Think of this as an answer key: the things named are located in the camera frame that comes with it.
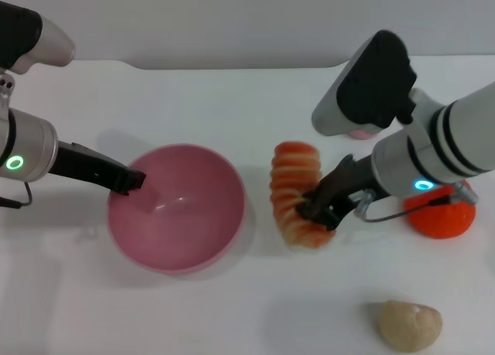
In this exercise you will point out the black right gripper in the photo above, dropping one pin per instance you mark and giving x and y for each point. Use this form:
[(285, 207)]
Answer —
[(340, 185)]

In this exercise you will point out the left wrist camera housing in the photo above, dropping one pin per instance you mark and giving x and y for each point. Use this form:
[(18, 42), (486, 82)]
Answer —
[(23, 34)]

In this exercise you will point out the pink plastic bowl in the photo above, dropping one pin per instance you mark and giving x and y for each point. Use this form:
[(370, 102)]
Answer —
[(181, 231)]

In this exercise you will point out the beige round bun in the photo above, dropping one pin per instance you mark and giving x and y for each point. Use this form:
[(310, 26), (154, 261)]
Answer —
[(410, 326)]

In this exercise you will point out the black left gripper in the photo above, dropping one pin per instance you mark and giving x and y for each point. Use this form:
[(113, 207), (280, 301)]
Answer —
[(85, 165)]

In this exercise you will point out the orange tangerine toy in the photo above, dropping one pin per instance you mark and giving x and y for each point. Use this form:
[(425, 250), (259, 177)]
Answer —
[(441, 219)]

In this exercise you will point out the long ridged orange bread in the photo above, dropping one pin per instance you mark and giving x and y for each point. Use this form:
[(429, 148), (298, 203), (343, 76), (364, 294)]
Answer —
[(294, 169)]

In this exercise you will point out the pink peach toy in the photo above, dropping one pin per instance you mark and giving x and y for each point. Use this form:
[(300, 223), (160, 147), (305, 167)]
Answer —
[(363, 134)]

